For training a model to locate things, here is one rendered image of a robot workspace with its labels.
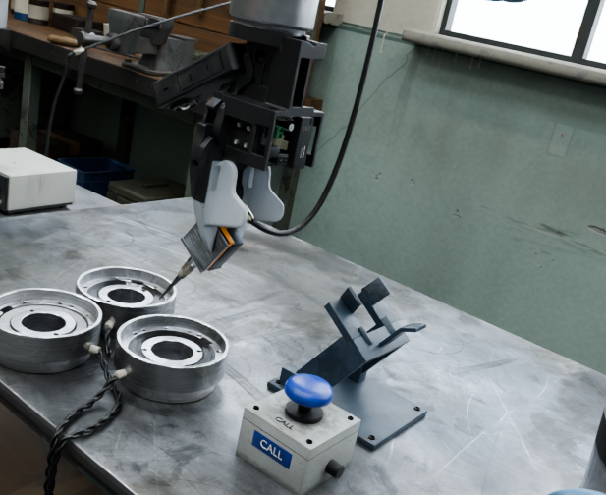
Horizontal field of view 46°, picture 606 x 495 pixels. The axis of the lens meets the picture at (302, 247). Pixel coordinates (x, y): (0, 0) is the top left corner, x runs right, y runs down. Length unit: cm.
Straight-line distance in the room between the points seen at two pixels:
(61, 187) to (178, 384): 90
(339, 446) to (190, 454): 12
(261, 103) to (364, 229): 185
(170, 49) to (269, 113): 179
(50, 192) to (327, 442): 101
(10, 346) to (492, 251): 176
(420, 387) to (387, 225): 165
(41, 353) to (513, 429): 46
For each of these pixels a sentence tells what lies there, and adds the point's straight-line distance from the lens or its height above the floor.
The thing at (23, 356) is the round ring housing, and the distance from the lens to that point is 68.
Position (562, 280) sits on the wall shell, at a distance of 219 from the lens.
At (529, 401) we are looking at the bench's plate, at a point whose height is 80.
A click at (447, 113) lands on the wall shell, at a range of 229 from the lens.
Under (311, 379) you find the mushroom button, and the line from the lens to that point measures 59.
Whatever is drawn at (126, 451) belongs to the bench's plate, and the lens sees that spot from 61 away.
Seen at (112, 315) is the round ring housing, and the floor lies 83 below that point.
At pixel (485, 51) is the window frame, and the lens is 215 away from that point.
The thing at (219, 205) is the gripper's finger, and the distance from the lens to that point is 66.
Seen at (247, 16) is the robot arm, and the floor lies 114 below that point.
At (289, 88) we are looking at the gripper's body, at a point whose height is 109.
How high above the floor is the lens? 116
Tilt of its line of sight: 18 degrees down
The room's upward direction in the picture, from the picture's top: 12 degrees clockwise
